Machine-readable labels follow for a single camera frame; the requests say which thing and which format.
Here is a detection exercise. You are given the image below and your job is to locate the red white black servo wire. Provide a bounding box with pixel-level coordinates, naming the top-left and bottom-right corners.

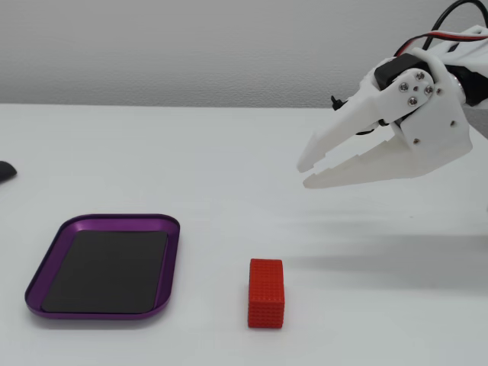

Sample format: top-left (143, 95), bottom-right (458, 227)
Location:
top-left (392, 30), bottom-right (488, 58)

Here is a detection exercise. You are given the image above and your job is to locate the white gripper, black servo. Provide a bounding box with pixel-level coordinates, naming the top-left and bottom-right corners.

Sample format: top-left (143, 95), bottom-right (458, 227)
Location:
top-left (296, 47), bottom-right (474, 191)

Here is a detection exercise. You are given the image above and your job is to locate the black cable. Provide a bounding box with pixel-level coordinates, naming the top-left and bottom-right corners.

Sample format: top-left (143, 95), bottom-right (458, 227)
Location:
top-left (429, 0), bottom-right (488, 39)

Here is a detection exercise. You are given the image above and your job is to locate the red textured cube block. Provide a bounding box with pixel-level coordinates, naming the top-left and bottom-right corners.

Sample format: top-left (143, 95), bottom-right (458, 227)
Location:
top-left (246, 258), bottom-right (285, 329)

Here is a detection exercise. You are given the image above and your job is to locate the purple metal tray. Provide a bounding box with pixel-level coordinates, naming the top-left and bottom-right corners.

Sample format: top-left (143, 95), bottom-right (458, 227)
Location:
top-left (24, 213), bottom-right (181, 321)

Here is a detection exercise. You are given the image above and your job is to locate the dark rounded object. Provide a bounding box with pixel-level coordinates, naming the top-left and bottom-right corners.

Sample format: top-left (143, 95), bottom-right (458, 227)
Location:
top-left (0, 160), bottom-right (18, 185)

